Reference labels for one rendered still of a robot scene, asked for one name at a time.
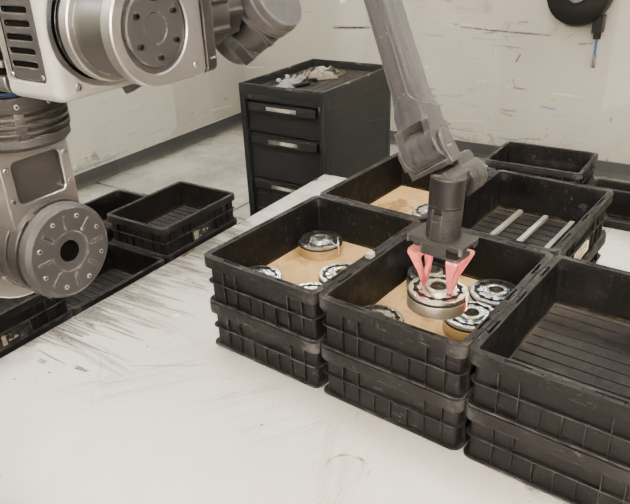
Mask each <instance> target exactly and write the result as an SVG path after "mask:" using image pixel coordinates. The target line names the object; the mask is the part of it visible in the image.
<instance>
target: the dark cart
mask: <svg viewBox="0 0 630 504"><path fill-rule="evenodd" d="M330 65H331V66H332V67H333V68H337V69H341V70H343V71H345V72H346V73H345V74H343V75H340V76H337V77H338V78H339V79H326V80H317V81H311V84H309V85H305V86H300V87H295V88H285V87H276V86H277V85H278V83H277V82H276V79H277V78H281V79H282V80H284V79H285V78H283V77H282V76H283V75H285V74H288V75H290V78H292V75H294V74H295V75H297V77H298V75H299V74H300V73H303V71H304V70H306V72H307V70H308V68H310V67H312V68H313V69H314V70H315V68H316V67H319V66H325V67H327V68H328V67H329V66H330ZM238 84H239V93H240V105H241V116H242V127H243V139H244V150H245V161H246V172H247V184H248V195H249V206H250V216H252V215H253V214H255V213H257V212H259V211H261V210H262V209H264V208H266V207H268V206H269V205H271V204H273V203H275V202H276V201H278V200H280V199H282V198H283V197H285V196H287V195H289V194H290V193H292V192H294V191H296V190H297V189H299V188H301V187H303V186H304V185H306V184H308V183H310V182H312V181H313V180H315V179H317V178H319V177H320V176H322V175H324V174H328V175H333V176H338V177H344V178H349V177H351V176H353V175H355V174H356V173H358V172H360V171H362V170H364V169H366V168H368V167H370V166H372V165H374V164H376V163H378V162H379V161H381V160H383V159H385V158H387V157H389V156H390V118H391V93H390V89H389V85H388V82H387V78H386V75H385V72H384V68H383V65H382V64H372V63H360V62H349V61H337V60H326V59H314V58H313V59H310V60H307V61H304V62H301V63H298V64H295V65H292V66H289V67H286V68H282V69H279V70H276V71H273V72H270V73H267V74H264V75H261V76H258V77H255V78H252V79H249V80H246V81H243V82H239V83H238Z"/></svg>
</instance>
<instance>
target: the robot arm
mask: <svg viewBox="0 0 630 504"><path fill-rule="evenodd" d="M198 1H199V10H200V20H201V29H202V38H203V47H204V56H205V65H206V69H205V72H209V71H212V70H215V69H216V67H217V56H216V49H217V51H218V52H219V53H220V54H221V55H222V56H223V57H224V58H226V59H227V60H228V61H230V62H232V63H234V64H237V65H246V66H247V65H248V64H250V63H251V62H252V61H253V60H255V59H256V57H257V56H258V55H259V54H261V53H262V52H263V51H264V50H266V49H267V48H268V47H271V46H272V45H274V42H276V41H277V40H278V39H279V38H282V37H284V36H285V35H287V34H288V33H289V32H290V31H292V30H293V29H294V28H295V27H296V25H297V24H298V23H299V22H300V21H301V18H302V5H301V2H300V0H198ZM363 1H364V4H365V7H366V11H367V14H368V18H369V21H370V24H371V28H372V31H373V35H374V38H375V41H376V45H377V48H378V51H379V55H380V58H381V62H382V65H383V68H384V72H385V75H386V78H387V82H388V85H389V89H390V93H391V97H392V102H393V109H394V122H395V125H396V129H397V132H398V133H396V134H394V136H395V140H396V143H397V147H398V150H399V152H398V159H399V162H400V164H401V166H402V168H403V170H404V172H405V173H407V172H408V173H409V175H410V177H411V179H412V181H415V180H417V179H419V178H421V177H423V176H425V175H427V174H429V173H431V172H432V173H431V175H430V186H429V198H428V209H427V220H426V222H424V223H422V224H421V225H419V226H417V227H416V228H414V229H412V230H411V231H409V232H408V233H407V241H410V240H412V241H414V244H413V245H412V246H410V247H409V248H408V251H407V253H408V254H409V256H410V258H411V260H412V262H413V264H414V266H415V268H416V270H417V272H418V275H419V278H420V281H421V284H422V285H424V283H425V282H427V281H428V278H429V275H430V270H431V266H432V261H433V257H436V258H439V259H442V260H446V283H447V293H448V294H450V293H452V292H453V290H454V288H455V286H456V284H457V282H458V279H459V277H460V275H461V273H462V272H463V270H464V269H465V268H466V266H467V265H468V263H469V262H470V260H471V259H472V257H473V256H474V254H475V251H474V250H471V249H468V248H470V247H471V248H475V247H476V246H477V245H478V239H479V237H477V236H474V235H470V234H467V233H463V232H461V226H462V217H463V209H464V200H465V198H466V197H468V196H469V195H471V194H472V193H473V192H475V191H476V190H478V189H479V188H480V187H482V186H483V185H484V184H485V182H486V180H487V177H488V172H487V168H486V166H485V164H484V163H483V162H482V161H481V160H479V159H477V158H475V157H474V155H473V153H472V152H471V151H470V150H469V149H467V150H464V151H462V152H460V151H459V149H458V147H457V145H456V143H455V141H454V139H453V137H452V135H451V132H450V129H449V126H448V123H447V120H444V118H443V115H442V112H441V109H440V106H439V105H438V104H437V102H436V100H435V98H434V96H433V95H432V92H431V90H430V88H429V85H428V82H427V79H426V76H425V73H424V70H423V66H422V63H421V60H420V57H419V53H418V50H417V47H416V44H415V40H414V37H413V34H412V31H411V27H410V24H409V21H408V18H407V14H406V11H405V8H404V5H403V1H402V0H363ZM205 72H204V73H205ZM446 158H447V159H446ZM444 159H445V160H444ZM441 160H442V161H441ZM439 161H441V162H439ZM437 162H438V163H437ZM435 163H436V164H435ZM433 164H435V165H433ZM431 165H433V166H431ZM429 166H431V167H429ZM427 167H429V168H428V169H426V170H423V169H425V168H427ZM438 169H441V170H438ZM436 170H437V171H436ZM451 253H452V254H451ZM423 255H424V257H425V269H423V264H422V259H421V257H422V256H423Z"/></svg>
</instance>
